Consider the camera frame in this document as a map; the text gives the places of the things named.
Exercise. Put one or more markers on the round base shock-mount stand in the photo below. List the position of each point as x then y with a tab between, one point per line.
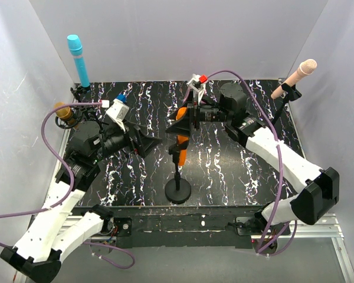
178	189

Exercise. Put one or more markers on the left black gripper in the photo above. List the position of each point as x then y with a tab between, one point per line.
132	138

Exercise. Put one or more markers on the beige microphone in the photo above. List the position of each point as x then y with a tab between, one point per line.
304	69

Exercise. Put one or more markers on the gold microphone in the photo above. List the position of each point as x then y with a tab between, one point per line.
65	117

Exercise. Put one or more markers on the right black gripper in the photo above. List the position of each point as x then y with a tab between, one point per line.
195	115

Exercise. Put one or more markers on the white blue small microphone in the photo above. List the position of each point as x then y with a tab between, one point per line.
122	98

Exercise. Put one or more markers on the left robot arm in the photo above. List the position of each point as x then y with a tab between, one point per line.
43	248

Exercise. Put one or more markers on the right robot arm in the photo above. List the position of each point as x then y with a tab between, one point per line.
317	190

